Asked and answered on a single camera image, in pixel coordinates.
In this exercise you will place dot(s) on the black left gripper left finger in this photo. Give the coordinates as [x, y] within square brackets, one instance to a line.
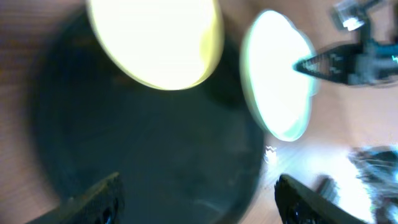
[103, 203]

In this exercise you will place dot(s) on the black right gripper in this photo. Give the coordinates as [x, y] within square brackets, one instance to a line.
[376, 66]

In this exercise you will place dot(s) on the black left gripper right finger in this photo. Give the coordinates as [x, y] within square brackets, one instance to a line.
[299, 204]

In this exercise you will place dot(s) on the light green plate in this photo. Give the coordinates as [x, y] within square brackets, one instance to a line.
[278, 97]

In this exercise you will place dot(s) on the black round tray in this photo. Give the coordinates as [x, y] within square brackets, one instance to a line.
[189, 156]

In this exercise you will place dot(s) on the yellow plate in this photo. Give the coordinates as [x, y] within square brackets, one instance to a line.
[162, 44]

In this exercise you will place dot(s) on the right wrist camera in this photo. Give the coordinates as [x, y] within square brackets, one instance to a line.
[351, 14]

